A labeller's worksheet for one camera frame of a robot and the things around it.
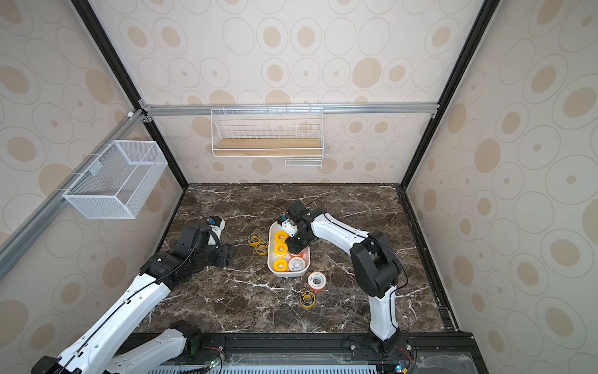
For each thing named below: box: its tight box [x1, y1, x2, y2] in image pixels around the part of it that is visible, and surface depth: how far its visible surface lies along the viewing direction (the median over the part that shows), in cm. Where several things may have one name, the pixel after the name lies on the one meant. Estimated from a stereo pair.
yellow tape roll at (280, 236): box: [274, 230, 289, 243], surface depth 101 cm
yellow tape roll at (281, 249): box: [273, 241, 289, 258], surface depth 96 cm
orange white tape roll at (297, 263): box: [288, 255, 307, 272], surface depth 92 cm
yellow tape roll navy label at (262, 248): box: [255, 241, 269, 257], surface depth 98 cm
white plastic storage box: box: [267, 221, 311, 278], surface depth 92 cm
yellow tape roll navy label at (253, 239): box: [246, 232, 261, 247], surface depth 100 cm
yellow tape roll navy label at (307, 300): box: [299, 290, 317, 310], surface depth 84 cm
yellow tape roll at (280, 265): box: [273, 258, 289, 272], surface depth 92 cm
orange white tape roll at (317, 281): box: [307, 271, 328, 293], surface depth 88 cm
